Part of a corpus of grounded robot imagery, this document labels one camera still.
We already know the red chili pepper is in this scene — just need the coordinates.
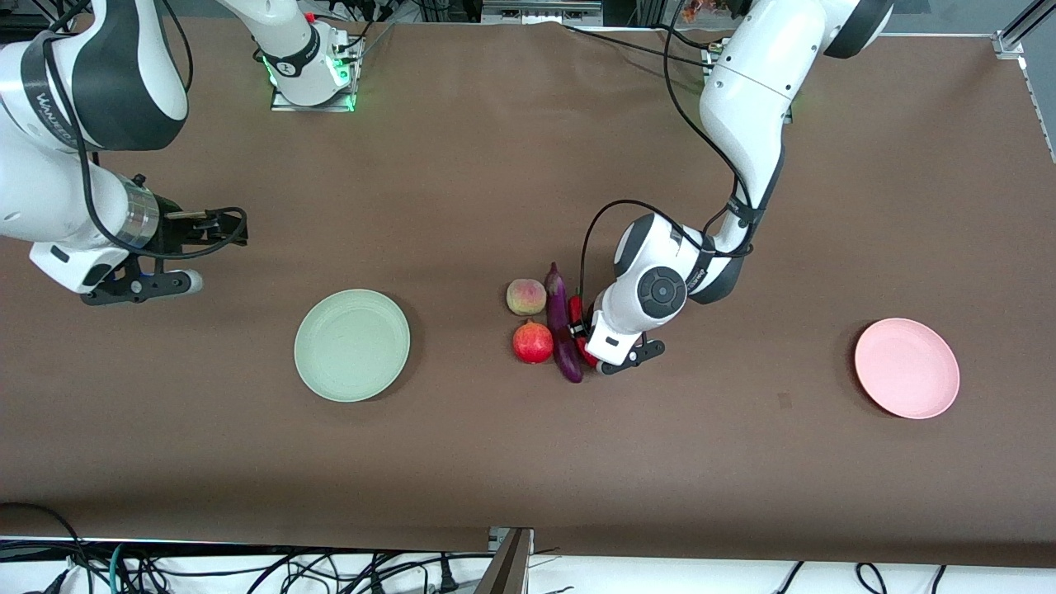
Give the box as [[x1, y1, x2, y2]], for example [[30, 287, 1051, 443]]
[[568, 289, 601, 369]]

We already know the purple eggplant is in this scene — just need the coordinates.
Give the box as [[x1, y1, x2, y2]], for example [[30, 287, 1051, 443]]
[[544, 262, 585, 384]]

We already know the red pomegranate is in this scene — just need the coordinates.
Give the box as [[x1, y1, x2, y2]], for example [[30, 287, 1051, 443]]
[[512, 320, 554, 365]]

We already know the yellow-pink peach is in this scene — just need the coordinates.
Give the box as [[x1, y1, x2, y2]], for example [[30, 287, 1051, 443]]
[[506, 279, 548, 317]]

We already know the brown table cover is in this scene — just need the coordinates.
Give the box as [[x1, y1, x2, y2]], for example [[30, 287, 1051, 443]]
[[0, 16, 1056, 570]]

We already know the pale green round plate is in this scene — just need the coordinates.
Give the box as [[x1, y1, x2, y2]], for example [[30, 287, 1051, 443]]
[[294, 289, 411, 403]]

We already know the pink round plate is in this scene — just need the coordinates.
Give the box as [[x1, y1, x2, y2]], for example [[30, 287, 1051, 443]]
[[854, 318, 961, 420]]

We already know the grey metal equipment box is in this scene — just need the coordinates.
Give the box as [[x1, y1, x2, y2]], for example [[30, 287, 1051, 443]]
[[481, 0, 605, 26]]

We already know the colourful background object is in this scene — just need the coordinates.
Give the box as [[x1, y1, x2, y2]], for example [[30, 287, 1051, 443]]
[[681, 0, 735, 24]]

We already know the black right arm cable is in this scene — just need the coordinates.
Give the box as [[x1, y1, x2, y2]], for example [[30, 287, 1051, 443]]
[[40, 0, 250, 263]]

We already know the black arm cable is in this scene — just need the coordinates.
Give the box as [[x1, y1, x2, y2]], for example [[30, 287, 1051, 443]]
[[40, 0, 250, 263], [577, 23, 758, 323]]

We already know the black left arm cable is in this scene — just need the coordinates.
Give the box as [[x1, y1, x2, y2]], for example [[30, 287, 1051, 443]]
[[577, 23, 758, 323]]

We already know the aluminium frame post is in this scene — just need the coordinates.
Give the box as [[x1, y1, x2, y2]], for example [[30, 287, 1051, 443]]
[[474, 528, 535, 594]]

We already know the teal cable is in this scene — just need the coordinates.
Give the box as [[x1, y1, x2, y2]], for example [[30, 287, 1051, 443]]
[[107, 540, 137, 594]]

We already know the black cable across table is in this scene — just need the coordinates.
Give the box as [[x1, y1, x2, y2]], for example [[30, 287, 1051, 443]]
[[563, 23, 719, 68]]

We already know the aluminium side rail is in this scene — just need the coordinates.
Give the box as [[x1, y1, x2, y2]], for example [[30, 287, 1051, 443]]
[[1019, 58, 1056, 162]]

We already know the aluminium corner frame profile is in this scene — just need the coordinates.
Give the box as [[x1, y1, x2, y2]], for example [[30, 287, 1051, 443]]
[[992, 0, 1056, 60]]

